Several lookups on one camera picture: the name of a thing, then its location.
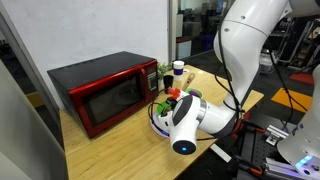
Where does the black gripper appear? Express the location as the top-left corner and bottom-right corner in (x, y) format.
(165, 96), (180, 112)

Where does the black cup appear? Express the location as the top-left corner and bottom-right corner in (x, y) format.
(162, 74), (175, 95)

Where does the lilac round plate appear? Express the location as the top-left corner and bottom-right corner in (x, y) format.
(148, 111), (172, 138)

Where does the white paper cup blue band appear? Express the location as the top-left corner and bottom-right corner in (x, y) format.
(172, 60), (185, 82)

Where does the small potted green plant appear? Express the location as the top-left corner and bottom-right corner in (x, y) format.
(156, 62), (173, 88)

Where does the white background cabinet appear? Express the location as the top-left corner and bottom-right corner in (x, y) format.
(175, 36), (193, 60)

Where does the white power strip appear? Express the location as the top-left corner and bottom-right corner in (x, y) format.
(210, 143), (233, 164)

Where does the red floor mat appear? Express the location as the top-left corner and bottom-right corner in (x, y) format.
(289, 71), (320, 86)
(233, 111), (252, 134)

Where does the red and black microwave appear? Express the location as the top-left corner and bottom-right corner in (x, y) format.
(46, 50), (160, 140)

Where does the black optical breadboard table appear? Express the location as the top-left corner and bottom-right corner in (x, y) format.
(233, 118), (301, 180)

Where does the orange floor mat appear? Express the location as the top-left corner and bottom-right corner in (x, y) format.
(270, 86), (318, 114)

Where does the white wrist camera red clip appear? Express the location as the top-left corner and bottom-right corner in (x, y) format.
(159, 86), (182, 129)

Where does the orange handled clamp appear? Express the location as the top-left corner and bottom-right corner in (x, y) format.
(244, 120), (268, 135)
(235, 155), (265, 177)

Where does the silver wire cart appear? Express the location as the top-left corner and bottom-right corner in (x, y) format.
(259, 49), (278, 75)

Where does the silver aluminium bracket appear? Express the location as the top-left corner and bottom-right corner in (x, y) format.
(265, 124), (291, 147)

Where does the grey metal frame post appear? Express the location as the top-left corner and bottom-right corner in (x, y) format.
(0, 4), (63, 129)

